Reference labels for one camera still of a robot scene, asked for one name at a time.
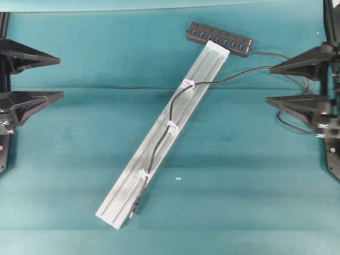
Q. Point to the silver aluminium rail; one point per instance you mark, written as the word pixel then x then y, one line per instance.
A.
pixel 125 196

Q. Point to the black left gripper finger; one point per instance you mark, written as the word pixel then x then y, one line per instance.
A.
pixel 26 103
pixel 17 57

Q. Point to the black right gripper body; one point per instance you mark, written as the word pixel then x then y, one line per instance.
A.
pixel 333 90

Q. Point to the black USB hub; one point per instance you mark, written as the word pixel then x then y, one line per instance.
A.
pixel 237 44

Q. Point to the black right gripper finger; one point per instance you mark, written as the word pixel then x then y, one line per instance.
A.
pixel 313 110
pixel 312 64

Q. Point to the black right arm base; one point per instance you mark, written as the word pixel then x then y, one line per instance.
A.
pixel 331 146

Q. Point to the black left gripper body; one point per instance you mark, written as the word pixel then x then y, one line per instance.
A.
pixel 6 121

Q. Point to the black left frame post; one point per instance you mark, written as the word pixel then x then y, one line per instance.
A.
pixel 4 18

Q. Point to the black right frame post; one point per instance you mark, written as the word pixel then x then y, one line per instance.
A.
pixel 331 22

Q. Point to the black frame post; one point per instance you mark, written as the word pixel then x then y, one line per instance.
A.
pixel 331 22
pixel 4 18

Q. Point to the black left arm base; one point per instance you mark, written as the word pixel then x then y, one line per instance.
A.
pixel 5 147

